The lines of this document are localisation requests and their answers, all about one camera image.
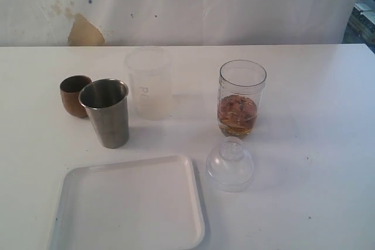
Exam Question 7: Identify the brown chunks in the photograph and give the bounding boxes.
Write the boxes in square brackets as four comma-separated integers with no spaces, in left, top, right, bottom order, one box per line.
[217,94,258,137]

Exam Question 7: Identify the stainless steel tumbler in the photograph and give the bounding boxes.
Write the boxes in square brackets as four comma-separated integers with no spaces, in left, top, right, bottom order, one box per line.
[79,78,129,149]

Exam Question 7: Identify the brown wooden cup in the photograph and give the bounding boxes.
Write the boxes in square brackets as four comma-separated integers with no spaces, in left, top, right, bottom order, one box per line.
[60,75,91,118]

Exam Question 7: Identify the clear plastic shaker cup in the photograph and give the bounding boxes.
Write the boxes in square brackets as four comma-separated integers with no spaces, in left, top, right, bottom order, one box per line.
[217,59,267,139]

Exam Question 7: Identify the clear dome shaker lid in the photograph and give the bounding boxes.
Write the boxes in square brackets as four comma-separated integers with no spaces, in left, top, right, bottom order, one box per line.
[206,136,255,192]

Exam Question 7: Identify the translucent white plastic container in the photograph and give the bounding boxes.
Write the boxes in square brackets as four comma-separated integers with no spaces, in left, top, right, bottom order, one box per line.
[125,46,172,120]

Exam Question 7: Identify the white square plastic tray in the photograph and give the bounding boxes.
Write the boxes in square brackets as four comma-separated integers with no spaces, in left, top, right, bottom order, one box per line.
[48,155,205,249]

